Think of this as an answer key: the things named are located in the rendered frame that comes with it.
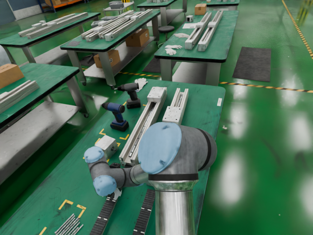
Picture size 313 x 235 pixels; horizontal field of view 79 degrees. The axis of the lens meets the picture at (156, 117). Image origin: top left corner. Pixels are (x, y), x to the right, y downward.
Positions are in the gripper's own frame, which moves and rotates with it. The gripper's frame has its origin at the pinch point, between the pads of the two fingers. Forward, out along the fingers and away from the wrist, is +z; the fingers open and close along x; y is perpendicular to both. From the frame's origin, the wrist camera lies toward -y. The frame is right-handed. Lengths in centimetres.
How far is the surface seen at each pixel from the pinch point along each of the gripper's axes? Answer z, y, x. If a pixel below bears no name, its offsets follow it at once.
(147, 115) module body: -1, -63, -2
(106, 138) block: -6.2, -29.6, -18.6
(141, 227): -0.2, 12.9, 19.5
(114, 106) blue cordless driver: -18, -49, -19
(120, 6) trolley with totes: -8, -458, -203
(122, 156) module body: -5.3, -19.2, -2.9
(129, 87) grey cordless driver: -17, -75, -20
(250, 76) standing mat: 80, -289, 104
